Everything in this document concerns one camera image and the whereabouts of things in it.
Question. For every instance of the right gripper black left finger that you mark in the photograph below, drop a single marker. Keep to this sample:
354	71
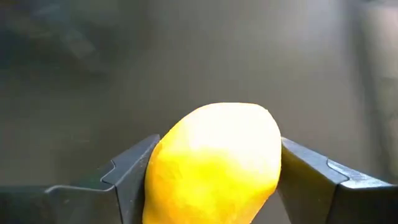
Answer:
93	205

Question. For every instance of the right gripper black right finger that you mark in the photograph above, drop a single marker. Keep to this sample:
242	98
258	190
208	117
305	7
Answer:
326	202

